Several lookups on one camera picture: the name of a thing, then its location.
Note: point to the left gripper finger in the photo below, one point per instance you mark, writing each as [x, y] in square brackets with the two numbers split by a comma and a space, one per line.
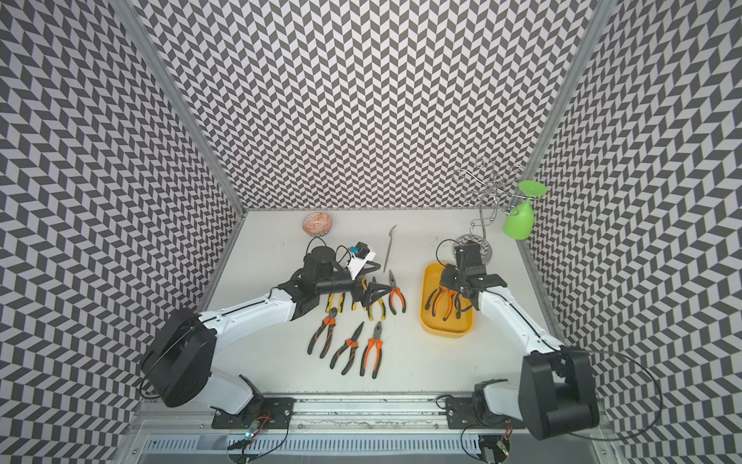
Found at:
[373, 292]
[369, 267]

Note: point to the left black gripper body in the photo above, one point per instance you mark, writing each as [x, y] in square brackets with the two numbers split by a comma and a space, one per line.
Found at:
[355, 287]

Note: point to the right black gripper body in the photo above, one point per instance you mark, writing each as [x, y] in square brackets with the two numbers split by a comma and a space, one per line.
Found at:
[452, 277]

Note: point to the yellow black pliers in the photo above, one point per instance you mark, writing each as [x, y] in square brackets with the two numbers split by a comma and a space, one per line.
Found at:
[335, 302]
[380, 303]
[359, 293]

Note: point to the orange long nose pliers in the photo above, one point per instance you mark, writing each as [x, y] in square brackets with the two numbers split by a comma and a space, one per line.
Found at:
[396, 299]

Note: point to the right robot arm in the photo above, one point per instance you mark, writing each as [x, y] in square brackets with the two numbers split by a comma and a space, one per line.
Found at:
[554, 392]

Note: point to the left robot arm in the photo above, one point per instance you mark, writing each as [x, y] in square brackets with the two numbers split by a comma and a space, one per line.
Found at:
[178, 364]

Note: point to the yellow plastic storage box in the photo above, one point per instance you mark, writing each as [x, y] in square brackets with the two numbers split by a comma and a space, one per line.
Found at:
[453, 328]

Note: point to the orange cutter pliers in box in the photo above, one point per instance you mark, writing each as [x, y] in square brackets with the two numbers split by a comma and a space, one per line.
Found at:
[444, 301]

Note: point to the silver metal fork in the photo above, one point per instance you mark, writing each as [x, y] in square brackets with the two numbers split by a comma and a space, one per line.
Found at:
[388, 248]

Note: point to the orange patterned small bowl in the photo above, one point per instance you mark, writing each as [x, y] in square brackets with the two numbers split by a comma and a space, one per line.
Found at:
[317, 224]

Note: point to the green plastic goblet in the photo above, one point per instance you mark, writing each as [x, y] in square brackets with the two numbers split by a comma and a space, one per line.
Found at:
[521, 218]

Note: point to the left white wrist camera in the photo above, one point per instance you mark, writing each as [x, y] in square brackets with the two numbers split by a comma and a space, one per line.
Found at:
[360, 254]

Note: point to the chrome wire cup stand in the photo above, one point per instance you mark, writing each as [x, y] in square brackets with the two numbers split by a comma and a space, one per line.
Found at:
[495, 194]

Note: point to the aluminium front rail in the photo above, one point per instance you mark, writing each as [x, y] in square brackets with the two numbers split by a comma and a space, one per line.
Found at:
[351, 414]

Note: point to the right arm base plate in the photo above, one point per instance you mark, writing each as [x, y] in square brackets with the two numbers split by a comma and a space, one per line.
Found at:
[463, 411]

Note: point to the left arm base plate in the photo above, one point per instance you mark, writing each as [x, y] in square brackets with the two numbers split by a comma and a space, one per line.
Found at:
[274, 412]

